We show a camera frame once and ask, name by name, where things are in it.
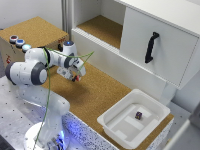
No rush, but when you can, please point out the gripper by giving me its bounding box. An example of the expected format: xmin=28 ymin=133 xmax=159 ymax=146
xmin=60 ymin=66 xmax=81 ymax=81

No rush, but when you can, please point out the purple block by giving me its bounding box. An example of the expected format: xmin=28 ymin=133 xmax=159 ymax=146
xmin=134 ymin=111 xmax=143 ymax=120

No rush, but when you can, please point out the white cabinet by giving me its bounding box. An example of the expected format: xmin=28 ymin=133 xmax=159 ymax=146
xmin=70 ymin=0 xmax=200 ymax=108

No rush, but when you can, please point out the green button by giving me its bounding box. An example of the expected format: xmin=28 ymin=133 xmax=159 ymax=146
xmin=21 ymin=43 xmax=32 ymax=53

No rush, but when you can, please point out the blue button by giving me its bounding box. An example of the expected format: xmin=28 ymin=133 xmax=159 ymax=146
xmin=15 ymin=38 xmax=26 ymax=48

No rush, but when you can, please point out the red button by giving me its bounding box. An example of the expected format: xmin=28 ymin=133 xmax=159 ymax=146
xmin=9 ymin=34 xmax=19 ymax=44

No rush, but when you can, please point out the white plastic box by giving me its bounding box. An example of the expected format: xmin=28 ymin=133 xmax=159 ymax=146
xmin=96 ymin=88 xmax=172 ymax=150

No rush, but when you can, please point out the white sliding door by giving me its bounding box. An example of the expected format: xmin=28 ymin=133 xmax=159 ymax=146
xmin=119 ymin=6 xmax=200 ymax=90

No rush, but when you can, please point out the green cable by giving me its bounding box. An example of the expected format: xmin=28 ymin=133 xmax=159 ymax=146
xmin=32 ymin=47 xmax=96 ymax=150

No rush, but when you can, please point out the black door handle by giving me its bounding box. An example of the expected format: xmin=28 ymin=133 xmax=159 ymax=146
xmin=144 ymin=31 xmax=161 ymax=65

